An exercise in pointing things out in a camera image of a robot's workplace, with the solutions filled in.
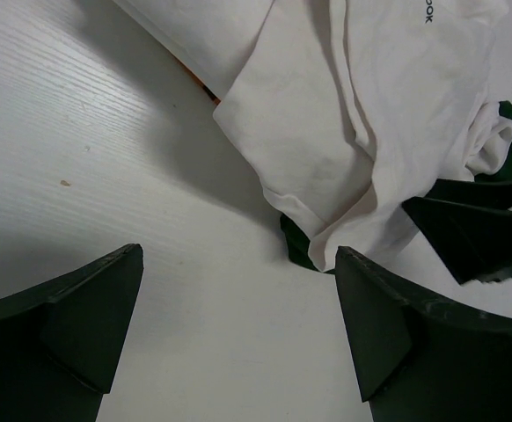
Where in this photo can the white and green raglan t-shirt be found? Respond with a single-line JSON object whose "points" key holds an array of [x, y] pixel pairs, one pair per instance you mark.
{"points": [[345, 109]]}

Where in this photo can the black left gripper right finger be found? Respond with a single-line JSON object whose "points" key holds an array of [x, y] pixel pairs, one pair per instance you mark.
{"points": [[418, 355]]}

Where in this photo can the folded white t-shirt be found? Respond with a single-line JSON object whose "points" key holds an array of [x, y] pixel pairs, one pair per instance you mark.
{"points": [[212, 38]]}

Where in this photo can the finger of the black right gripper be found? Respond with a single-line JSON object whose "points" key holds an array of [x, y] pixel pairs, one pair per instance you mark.
{"points": [[469, 225]]}

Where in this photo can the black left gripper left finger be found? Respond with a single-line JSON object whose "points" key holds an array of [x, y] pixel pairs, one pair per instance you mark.
{"points": [[61, 340]]}

